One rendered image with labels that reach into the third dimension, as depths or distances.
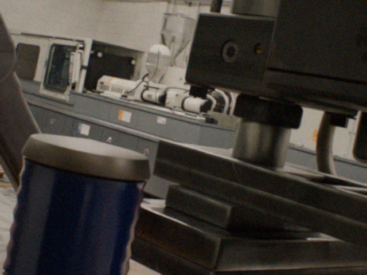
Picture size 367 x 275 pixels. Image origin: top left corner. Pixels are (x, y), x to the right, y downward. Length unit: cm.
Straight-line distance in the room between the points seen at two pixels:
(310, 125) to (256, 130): 590
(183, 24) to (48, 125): 237
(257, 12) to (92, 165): 28
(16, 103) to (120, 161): 60
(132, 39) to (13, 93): 1134
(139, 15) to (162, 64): 355
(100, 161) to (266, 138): 29
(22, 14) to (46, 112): 280
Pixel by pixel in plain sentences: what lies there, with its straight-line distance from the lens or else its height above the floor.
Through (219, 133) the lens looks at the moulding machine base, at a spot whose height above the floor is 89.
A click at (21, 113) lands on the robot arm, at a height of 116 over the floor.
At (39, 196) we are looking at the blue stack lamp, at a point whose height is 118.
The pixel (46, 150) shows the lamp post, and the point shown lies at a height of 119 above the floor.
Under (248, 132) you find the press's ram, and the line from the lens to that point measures 48.
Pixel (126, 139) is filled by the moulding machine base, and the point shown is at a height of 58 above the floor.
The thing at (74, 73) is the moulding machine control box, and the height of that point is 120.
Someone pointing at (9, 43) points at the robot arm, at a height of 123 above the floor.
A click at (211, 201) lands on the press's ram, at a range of 46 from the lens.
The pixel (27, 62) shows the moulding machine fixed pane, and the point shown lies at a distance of 1087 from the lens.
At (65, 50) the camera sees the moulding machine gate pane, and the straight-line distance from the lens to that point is 985.
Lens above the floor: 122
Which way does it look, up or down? 3 degrees down
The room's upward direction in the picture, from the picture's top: 12 degrees clockwise
